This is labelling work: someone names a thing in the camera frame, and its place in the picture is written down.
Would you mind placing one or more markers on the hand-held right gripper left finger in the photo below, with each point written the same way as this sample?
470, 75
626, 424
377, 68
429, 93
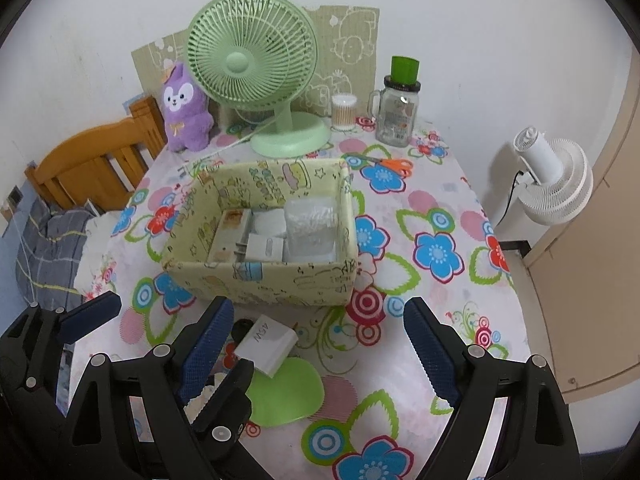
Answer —
207, 347

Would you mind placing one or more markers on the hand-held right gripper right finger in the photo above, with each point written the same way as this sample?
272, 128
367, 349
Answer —
432, 350

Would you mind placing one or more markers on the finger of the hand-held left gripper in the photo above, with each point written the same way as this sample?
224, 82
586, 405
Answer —
92, 317
230, 395

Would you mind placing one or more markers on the cream round case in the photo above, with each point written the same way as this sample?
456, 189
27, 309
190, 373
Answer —
204, 401

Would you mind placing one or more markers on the small black item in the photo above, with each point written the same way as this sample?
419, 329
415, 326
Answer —
241, 331

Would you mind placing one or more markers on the green round disc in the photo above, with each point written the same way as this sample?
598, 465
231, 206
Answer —
285, 395

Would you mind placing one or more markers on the white charger adapter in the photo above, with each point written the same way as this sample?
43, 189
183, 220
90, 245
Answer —
267, 345

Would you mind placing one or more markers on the yellow printed storage box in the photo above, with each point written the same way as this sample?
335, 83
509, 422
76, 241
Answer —
280, 282

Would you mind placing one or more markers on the small white adapter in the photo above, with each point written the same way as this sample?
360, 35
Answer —
265, 249

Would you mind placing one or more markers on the white box with tan label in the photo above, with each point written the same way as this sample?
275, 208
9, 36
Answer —
227, 235

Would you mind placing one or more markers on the white round pad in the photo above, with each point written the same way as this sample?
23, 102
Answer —
269, 222

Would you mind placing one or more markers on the clear plastic packet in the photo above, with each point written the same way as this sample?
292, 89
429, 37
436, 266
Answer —
310, 232

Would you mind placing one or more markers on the grey plaid blanket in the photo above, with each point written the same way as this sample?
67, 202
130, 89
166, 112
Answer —
45, 250

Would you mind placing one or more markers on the wooden chair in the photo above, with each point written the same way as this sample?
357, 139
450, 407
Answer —
75, 152

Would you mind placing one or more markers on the beige door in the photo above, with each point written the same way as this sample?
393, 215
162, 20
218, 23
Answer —
600, 285

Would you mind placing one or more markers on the white standing fan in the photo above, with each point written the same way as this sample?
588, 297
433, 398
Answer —
555, 180

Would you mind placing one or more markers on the purple plush bunny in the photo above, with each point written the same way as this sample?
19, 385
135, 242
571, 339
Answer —
185, 120

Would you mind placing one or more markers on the glass mug with green lid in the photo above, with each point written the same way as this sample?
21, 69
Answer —
397, 115

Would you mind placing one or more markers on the cotton swab jar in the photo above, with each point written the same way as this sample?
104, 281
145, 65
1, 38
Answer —
344, 112

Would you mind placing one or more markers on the green desk fan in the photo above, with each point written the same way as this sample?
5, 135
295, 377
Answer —
237, 62

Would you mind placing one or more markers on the printed cardboard panel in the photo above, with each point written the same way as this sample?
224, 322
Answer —
350, 35

